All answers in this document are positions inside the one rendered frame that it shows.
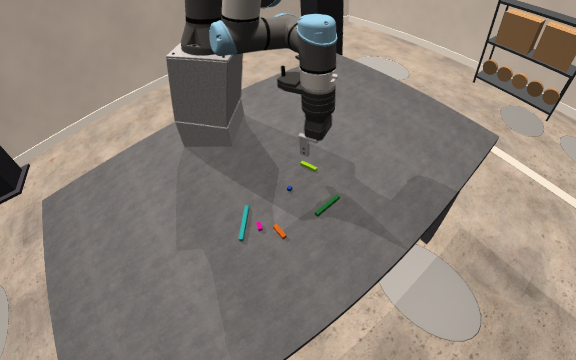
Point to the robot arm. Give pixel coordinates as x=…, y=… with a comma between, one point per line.
x=240, y=31

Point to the turquoise rod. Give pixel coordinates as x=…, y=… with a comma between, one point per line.
x=243, y=224

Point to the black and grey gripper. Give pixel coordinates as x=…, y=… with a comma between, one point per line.
x=318, y=103

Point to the orange flat bar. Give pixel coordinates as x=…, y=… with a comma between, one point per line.
x=279, y=231

